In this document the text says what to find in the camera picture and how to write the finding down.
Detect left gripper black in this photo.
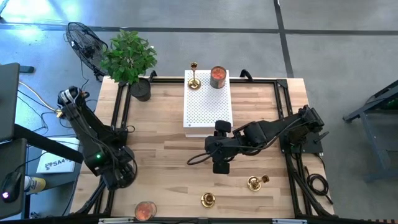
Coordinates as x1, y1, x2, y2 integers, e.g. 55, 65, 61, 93
103, 146, 138, 191

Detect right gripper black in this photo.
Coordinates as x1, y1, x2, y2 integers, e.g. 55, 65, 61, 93
204, 120, 240, 175

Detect orange candle dark tin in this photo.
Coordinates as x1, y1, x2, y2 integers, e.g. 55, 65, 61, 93
134, 200, 158, 222
210, 65, 228, 90

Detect brass candlestick holder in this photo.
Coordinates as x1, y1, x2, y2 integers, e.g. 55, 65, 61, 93
187, 62, 202, 91
200, 192, 216, 208
247, 174, 271, 192

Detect white perforated metal shelf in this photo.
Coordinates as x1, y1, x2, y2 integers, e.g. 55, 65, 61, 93
182, 69, 234, 138

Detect white printed paper box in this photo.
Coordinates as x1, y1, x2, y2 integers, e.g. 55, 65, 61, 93
36, 136, 81, 174

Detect black desk beam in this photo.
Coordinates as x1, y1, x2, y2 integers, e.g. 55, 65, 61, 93
12, 123, 85, 165

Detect white yellow spray can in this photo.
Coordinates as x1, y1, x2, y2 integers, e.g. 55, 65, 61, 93
23, 175, 47, 196

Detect black computer mouse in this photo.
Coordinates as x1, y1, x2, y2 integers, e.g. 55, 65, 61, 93
1, 170, 23, 204

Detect dark grey desk pad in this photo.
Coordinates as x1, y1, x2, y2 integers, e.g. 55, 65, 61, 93
0, 138, 28, 220

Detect green potted plant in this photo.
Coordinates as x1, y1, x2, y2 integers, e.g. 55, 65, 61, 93
99, 29, 158, 103

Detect dark grey monitor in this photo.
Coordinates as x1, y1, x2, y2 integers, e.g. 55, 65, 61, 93
0, 62, 21, 142

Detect black floor fan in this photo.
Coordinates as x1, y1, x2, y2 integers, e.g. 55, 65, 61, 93
64, 21, 109, 78

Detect blue-grey metal cart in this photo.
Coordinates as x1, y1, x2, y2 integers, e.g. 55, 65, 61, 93
341, 79, 398, 184

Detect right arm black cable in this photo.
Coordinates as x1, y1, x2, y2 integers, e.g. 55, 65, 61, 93
186, 147, 216, 166

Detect silver frame bracket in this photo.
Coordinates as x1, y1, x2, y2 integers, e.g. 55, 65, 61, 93
272, 218, 308, 224
98, 217, 135, 224

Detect black aluminium table frame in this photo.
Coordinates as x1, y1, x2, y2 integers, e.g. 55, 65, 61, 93
70, 68, 336, 218

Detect cream cable yellow plug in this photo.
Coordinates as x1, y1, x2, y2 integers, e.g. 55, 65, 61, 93
17, 80, 67, 119

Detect black coiled cable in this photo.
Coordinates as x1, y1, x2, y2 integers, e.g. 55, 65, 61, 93
305, 166, 334, 205

